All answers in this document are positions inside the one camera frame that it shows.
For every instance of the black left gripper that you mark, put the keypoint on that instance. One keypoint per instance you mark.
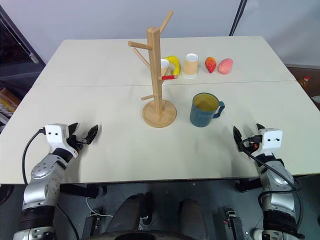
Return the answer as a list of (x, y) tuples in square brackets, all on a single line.
[(77, 143)]

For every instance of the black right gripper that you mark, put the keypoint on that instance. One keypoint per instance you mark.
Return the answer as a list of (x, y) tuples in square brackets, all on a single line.
[(252, 147)]

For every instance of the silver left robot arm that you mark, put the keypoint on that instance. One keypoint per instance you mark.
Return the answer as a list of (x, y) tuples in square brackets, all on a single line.
[(42, 172)]

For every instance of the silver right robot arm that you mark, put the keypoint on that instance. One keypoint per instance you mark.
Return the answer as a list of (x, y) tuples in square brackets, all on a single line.
[(277, 185)]

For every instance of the brown sleeved paper cup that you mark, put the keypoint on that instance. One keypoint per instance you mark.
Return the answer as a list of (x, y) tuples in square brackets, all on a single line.
[(190, 67)]

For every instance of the wooden mug tree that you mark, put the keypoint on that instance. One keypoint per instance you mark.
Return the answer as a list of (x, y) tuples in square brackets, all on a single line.
[(156, 75)]

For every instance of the blue mug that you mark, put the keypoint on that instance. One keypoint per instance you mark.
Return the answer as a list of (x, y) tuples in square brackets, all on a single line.
[(200, 115)]

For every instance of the pink peach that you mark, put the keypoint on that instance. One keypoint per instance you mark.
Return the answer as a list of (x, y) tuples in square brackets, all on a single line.
[(225, 66)]

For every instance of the red orange mango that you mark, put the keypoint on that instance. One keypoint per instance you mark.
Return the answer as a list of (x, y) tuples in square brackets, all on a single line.
[(210, 64)]

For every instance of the brown wooden furniture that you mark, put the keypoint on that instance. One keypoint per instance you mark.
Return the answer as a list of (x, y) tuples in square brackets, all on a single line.
[(300, 72)]

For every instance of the cardboard box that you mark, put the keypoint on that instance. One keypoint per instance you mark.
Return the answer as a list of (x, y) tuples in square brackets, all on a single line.
[(7, 98)]

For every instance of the black clamp device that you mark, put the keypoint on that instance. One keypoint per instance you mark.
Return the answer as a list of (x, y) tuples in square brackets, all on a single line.
[(91, 225), (235, 222)]

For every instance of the dark cabinet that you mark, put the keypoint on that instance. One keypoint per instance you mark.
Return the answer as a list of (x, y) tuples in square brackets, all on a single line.
[(15, 60)]

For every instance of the yellow banana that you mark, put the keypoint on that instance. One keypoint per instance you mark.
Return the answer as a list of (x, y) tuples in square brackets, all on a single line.
[(176, 63)]

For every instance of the black pole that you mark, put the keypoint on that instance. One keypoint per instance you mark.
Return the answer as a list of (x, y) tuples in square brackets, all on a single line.
[(235, 25)]

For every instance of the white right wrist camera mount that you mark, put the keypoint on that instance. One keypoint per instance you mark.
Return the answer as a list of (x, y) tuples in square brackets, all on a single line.
[(272, 140)]

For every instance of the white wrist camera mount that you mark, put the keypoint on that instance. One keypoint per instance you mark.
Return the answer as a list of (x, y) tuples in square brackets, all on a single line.
[(272, 140), (56, 133)]

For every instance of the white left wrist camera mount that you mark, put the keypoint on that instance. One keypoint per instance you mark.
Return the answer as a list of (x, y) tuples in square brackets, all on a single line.
[(56, 133)]

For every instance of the black table bracket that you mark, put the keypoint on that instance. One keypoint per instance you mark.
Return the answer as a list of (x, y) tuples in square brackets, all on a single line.
[(248, 185)]

